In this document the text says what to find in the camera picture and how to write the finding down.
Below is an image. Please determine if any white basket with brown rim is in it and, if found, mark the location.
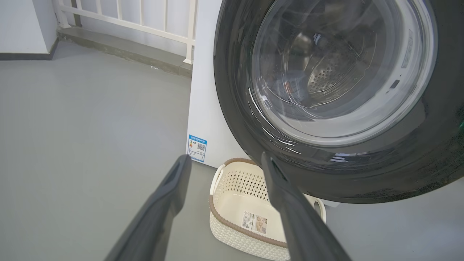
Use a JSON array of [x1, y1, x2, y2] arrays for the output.
[[209, 158, 327, 261]]

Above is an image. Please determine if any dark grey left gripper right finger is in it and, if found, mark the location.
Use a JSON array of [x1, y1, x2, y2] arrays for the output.
[[261, 152, 352, 261]]

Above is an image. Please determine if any paper product label in basket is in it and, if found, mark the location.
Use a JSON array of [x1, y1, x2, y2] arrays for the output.
[[241, 212, 268, 235]]

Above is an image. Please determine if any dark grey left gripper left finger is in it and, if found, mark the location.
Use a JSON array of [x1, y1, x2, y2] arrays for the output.
[[104, 154, 192, 261]]

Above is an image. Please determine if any blue energy label sticker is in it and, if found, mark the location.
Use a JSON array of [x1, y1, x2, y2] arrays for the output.
[[187, 134, 208, 162]]

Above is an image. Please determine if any white washing machine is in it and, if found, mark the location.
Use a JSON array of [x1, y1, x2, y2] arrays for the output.
[[186, 0, 464, 209]]

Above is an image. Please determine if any white metal railing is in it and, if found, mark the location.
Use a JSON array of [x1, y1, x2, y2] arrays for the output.
[[53, 0, 198, 65]]

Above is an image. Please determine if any black round glass machine door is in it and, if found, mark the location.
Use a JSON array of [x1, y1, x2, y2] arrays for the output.
[[213, 0, 464, 204]]

